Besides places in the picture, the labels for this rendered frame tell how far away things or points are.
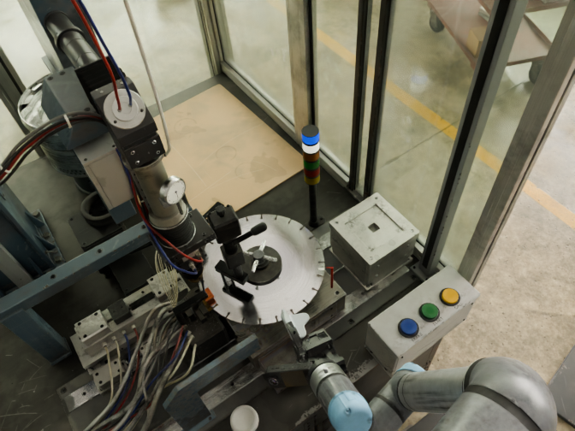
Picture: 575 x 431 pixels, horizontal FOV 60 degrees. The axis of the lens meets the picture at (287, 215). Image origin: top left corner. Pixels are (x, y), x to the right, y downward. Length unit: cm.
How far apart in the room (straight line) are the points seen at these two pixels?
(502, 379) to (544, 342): 167
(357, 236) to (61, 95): 83
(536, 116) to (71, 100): 80
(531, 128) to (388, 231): 55
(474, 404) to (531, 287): 181
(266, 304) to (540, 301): 153
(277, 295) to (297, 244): 16
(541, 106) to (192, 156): 124
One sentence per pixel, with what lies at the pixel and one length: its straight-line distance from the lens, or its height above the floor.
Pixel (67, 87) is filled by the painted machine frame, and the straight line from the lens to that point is 95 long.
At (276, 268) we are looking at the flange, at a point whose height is 96.
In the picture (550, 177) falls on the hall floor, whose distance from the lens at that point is 295.
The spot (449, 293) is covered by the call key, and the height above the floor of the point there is 91.
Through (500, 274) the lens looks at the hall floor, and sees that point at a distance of 249.
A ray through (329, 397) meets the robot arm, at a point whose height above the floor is 108.
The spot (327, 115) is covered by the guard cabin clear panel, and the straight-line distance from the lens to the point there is 159.
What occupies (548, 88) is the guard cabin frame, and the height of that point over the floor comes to 148.
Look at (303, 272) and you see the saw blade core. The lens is 126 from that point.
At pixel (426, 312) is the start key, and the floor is 91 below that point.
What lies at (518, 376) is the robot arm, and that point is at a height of 138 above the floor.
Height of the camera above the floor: 204
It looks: 53 degrees down
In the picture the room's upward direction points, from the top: 6 degrees counter-clockwise
